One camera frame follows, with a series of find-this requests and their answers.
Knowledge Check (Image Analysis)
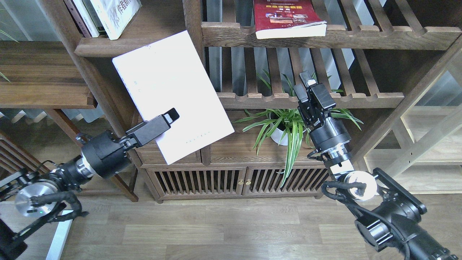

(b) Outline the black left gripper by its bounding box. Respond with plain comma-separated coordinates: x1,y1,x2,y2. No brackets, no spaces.
75,108,179,179

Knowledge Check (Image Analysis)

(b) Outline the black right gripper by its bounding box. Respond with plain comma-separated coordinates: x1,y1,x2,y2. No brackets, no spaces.
293,71,351,153

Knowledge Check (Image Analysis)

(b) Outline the white lavender-edged book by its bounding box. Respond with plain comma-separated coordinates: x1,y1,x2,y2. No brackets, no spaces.
112,31,234,165

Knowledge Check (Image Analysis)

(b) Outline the red cover book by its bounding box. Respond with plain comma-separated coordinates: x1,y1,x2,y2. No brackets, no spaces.
253,0,327,39

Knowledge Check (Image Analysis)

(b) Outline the white book blue chinese title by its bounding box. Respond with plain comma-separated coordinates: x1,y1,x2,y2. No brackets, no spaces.
90,0,142,40

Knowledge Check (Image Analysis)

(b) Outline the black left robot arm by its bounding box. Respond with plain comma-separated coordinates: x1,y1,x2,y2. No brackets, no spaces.
1,108,179,260

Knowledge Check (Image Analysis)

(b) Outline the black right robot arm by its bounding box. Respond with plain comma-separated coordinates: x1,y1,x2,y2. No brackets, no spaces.
294,71,457,260

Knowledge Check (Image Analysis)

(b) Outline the upright books top left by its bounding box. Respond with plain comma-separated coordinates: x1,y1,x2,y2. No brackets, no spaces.
64,0,107,38

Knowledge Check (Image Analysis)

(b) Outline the dark wooden bookshelf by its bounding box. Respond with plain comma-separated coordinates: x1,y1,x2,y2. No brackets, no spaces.
38,0,462,204

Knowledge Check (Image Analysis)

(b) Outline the green spider plant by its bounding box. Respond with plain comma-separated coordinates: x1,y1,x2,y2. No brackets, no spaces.
238,71,359,186

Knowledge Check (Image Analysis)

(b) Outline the white metal base leg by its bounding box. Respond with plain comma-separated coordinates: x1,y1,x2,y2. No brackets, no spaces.
45,220,73,260

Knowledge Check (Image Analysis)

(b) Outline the light wooden shelf frame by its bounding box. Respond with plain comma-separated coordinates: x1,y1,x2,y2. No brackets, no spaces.
359,51,462,194

